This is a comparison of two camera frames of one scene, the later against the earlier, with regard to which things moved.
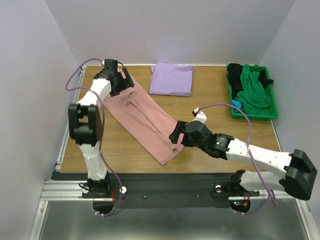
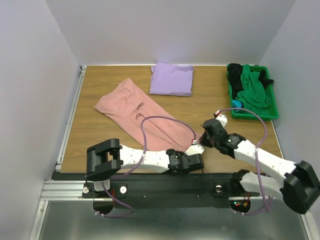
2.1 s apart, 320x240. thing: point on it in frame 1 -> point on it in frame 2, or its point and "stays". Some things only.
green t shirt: (252, 97) stays
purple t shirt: (169, 79) stays
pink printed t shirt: (148, 124) stays
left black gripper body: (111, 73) -> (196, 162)
